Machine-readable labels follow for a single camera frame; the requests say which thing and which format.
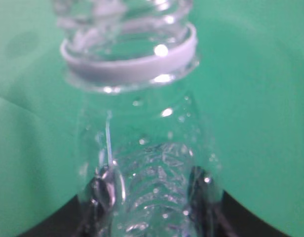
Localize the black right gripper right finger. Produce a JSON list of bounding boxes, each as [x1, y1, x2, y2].
[[188, 166, 288, 237]]

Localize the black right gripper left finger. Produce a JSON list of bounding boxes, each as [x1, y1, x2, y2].
[[19, 172, 115, 237]]

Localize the clear plastic water bottle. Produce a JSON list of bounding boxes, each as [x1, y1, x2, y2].
[[52, 0, 222, 237]]

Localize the green table cloth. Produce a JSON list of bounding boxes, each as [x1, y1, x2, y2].
[[0, 0, 304, 237]]

